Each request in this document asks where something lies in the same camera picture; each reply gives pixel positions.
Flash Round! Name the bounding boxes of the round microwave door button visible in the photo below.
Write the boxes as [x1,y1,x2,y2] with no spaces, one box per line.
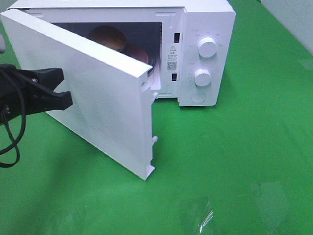
[191,92,206,104]

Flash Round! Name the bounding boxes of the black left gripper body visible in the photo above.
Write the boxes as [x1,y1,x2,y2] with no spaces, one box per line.
[0,64,37,121]

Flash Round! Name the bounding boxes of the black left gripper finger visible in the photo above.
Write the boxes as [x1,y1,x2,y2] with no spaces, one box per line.
[26,91,73,115]
[18,68,64,91]

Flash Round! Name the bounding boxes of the pink plate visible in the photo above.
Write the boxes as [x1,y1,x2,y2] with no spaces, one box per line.
[123,43,149,64]

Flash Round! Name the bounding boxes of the clear tape patch far right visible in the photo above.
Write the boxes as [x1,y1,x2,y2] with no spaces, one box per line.
[251,181,290,231]

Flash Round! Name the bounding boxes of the burger with lettuce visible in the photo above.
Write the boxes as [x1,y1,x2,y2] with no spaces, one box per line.
[88,25,127,52]

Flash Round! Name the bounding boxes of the white microwave oven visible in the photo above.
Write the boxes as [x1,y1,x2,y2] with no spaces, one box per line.
[7,0,236,106]

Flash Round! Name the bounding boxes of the clear tape patch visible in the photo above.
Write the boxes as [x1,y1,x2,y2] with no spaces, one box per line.
[251,181,290,231]
[179,196,216,235]

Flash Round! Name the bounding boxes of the white warning label sticker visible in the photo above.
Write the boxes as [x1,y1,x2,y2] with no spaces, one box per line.
[166,44,179,72]

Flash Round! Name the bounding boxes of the glass microwave turntable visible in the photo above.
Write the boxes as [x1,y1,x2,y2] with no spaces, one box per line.
[148,57,157,76]

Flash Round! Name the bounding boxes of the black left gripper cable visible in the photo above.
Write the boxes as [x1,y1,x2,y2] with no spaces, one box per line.
[0,67,27,168]

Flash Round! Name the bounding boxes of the white microwave knob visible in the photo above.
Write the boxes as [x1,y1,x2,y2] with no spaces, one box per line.
[194,69,212,87]
[198,37,217,58]

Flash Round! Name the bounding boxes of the white microwave door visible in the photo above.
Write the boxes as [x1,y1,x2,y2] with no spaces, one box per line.
[0,9,156,179]

